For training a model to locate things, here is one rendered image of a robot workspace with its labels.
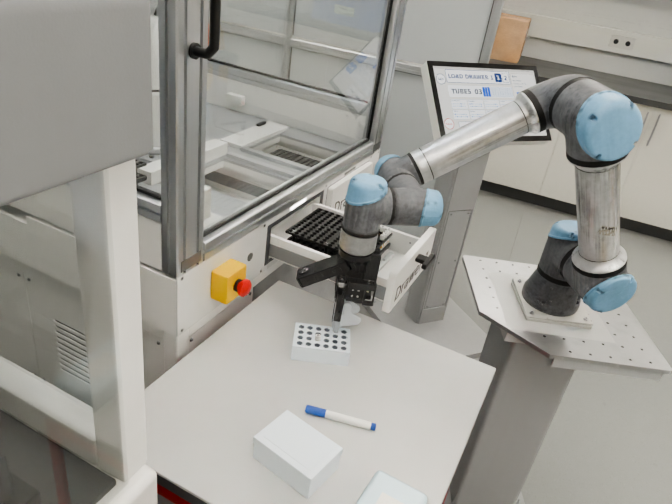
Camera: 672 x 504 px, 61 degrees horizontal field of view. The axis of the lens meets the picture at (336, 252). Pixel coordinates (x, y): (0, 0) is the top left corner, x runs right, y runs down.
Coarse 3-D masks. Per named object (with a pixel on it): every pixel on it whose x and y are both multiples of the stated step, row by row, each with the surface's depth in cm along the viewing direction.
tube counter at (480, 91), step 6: (474, 90) 213; (480, 90) 214; (486, 90) 216; (492, 90) 217; (498, 90) 218; (504, 90) 219; (510, 90) 221; (480, 96) 214; (486, 96) 215; (492, 96) 216; (498, 96) 218; (504, 96) 219; (510, 96) 220
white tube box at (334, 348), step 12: (300, 324) 128; (312, 324) 129; (300, 336) 125; (312, 336) 125; (324, 336) 126; (336, 336) 127; (348, 336) 127; (300, 348) 122; (312, 348) 122; (324, 348) 122; (336, 348) 124; (348, 348) 123; (300, 360) 123; (312, 360) 123; (324, 360) 123; (336, 360) 123; (348, 360) 123
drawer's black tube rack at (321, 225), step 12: (312, 216) 153; (324, 216) 154; (336, 216) 155; (300, 228) 146; (312, 228) 147; (324, 228) 148; (336, 228) 149; (300, 240) 146; (312, 240) 141; (324, 240) 143; (336, 240) 143; (324, 252) 142; (336, 252) 144
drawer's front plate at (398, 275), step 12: (432, 228) 150; (420, 240) 143; (432, 240) 151; (408, 252) 137; (420, 252) 142; (396, 264) 131; (408, 264) 134; (396, 276) 128; (408, 276) 139; (396, 288) 131; (384, 300) 131; (396, 300) 136
